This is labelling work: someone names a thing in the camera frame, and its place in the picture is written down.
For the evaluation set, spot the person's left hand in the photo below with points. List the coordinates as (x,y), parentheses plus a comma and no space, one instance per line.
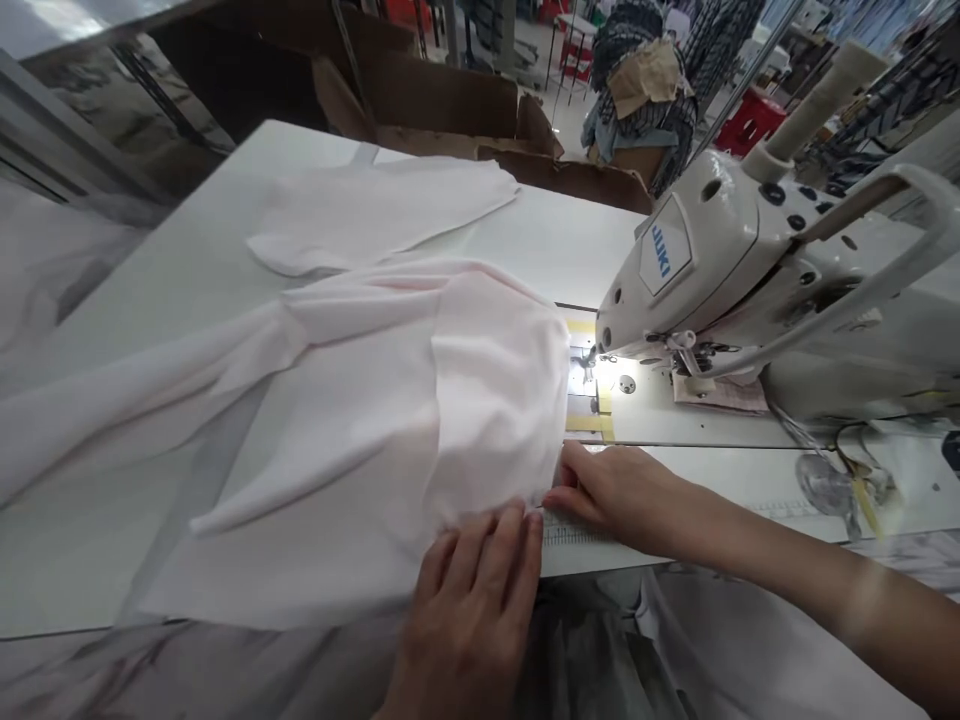
(469,600)

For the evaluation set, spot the person's right hand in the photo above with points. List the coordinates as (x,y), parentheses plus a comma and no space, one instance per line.
(622,495)

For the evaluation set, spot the pale pink garment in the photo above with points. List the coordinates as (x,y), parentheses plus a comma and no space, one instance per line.
(360,405)

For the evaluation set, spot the white measuring ruler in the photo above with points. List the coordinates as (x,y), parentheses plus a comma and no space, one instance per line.
(592,534)

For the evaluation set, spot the yellow tape strips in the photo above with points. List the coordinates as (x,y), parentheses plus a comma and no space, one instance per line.
(592,427)

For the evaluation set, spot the person's body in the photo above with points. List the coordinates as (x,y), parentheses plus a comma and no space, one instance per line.
(585,652)

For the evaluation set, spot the checked cloth scrap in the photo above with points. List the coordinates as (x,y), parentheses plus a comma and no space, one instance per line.
(724,396)

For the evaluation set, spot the clear plastic spoon-shaped lever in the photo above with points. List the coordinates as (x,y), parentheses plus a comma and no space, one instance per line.
(825,487)

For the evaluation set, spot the white industrial sewing machine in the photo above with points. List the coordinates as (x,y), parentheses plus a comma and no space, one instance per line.
(787,285)

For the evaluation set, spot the flat pale pink fabric piece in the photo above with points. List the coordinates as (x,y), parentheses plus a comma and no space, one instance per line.
(375,210)

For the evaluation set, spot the red plastic stool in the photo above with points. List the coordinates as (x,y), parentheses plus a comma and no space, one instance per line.
(750,120)

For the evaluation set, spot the pile of striped fabrics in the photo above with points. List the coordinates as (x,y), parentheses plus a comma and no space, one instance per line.
(645,82)

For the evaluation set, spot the cream thread cone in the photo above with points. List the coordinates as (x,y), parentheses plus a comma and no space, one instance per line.
(821,97)

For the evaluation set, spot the brown cardboard box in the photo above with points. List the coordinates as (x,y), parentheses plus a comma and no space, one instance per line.
(420,82)

